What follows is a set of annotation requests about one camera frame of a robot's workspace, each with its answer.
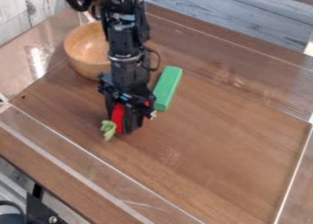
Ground wooden bowl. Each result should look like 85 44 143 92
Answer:
64 22 109 80

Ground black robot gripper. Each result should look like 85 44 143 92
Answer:
97 55 157 134

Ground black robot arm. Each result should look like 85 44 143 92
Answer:
65 0 157 134

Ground green rectangular block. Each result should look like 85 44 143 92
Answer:
152 66 183 112

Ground clear acrylic tray enclosure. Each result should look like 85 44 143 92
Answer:
0 6 313 224

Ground black cable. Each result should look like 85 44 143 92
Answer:
0 200 28 224

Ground black clamp mount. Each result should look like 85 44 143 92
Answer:
25 184 68 224

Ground red plush strawberry toy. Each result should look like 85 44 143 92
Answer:
98 102 149 142

